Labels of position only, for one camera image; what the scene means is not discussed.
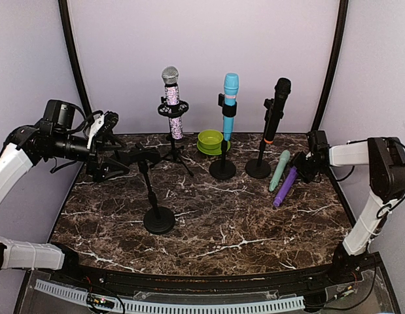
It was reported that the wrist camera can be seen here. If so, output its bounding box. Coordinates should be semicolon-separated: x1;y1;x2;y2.
307;130;329;158
87;111;118;150

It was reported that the lime green plate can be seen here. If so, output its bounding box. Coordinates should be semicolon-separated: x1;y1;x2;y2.
197;140;222;156

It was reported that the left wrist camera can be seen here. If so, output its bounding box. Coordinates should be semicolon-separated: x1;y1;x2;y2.
87;111;118;150

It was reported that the black microphone orange ring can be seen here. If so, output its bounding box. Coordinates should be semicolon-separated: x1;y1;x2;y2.
263;77;292;145

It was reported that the lime green bowl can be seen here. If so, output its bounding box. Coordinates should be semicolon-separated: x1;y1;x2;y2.
198;130;224;150

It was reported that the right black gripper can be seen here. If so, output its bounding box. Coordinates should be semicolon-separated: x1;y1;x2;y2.
289;151;324;183

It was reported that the white slotted cable duct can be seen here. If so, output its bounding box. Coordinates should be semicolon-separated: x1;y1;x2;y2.
34;279;305;313

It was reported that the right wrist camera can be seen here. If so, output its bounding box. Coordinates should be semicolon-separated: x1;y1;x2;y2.
307;130;329;158

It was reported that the black round-base mic stand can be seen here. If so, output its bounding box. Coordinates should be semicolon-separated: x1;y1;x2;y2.
128;143;175;235
245;98;285;179
209;94;236;180

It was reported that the purple microphone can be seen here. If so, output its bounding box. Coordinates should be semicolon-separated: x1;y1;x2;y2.
273;166;298;207

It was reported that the light blue microphone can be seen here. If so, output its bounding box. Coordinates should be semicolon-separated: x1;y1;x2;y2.
222;73;239;141

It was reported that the rhinestone silver microphone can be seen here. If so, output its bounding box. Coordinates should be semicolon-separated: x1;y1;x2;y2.
162;66;183;140

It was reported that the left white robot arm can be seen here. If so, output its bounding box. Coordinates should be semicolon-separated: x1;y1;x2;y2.
0;99;129;285

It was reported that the mint green microphone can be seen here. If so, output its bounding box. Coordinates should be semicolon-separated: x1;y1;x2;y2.
269;150;291;192

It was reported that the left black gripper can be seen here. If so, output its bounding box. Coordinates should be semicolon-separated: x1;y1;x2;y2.
52;131;130;183

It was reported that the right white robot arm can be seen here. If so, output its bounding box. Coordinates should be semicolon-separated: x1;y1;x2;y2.
290;131;405;284

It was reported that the black tripod shock-mount stand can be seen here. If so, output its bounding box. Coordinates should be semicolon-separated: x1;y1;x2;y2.
157;97;194;177

